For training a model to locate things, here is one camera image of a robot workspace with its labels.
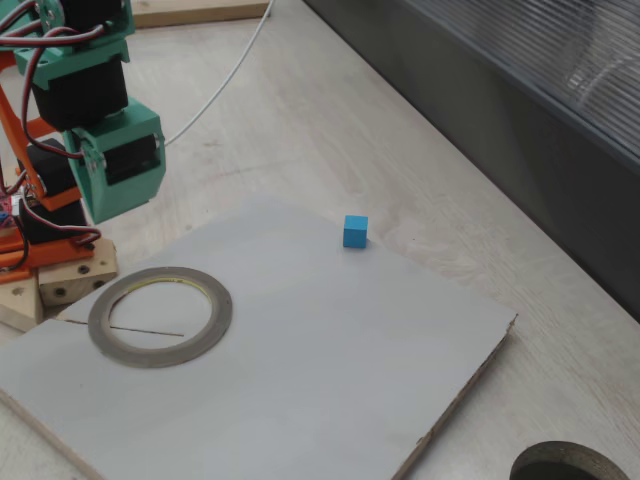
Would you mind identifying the small blue cube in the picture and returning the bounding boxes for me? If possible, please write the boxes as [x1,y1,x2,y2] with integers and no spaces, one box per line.
[342,214,370,250]

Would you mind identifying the short wooden base block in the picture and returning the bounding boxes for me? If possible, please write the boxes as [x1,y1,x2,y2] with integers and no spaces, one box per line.
[37,238,119,307]

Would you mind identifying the red controller circuit board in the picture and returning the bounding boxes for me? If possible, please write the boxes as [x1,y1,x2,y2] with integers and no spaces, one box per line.
[0,194,15,236]

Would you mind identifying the light wooden plank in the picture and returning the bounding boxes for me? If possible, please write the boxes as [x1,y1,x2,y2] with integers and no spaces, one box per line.
[132,0,271,29]

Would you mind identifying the long wooden base plank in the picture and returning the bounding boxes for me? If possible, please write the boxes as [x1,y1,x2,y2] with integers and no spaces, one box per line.
[0,274,46,334]

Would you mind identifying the white laminated chipboard panel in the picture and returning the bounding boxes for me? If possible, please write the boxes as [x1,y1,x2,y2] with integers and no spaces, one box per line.
[0,194,519,480]

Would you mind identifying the grey ribbed desk partition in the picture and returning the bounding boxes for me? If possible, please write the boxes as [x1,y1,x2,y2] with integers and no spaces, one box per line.
[302,0,640,324]

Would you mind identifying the grey ring of tape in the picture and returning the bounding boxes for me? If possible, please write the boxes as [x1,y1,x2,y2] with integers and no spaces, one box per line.
[87,266,234,370]

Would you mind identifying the white USB cable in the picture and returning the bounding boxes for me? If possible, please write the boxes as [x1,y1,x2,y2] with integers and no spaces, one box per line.
[164,0,277,146]

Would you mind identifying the round desk cable hole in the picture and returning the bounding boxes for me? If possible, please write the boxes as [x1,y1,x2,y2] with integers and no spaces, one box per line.
[508,440,631,480]

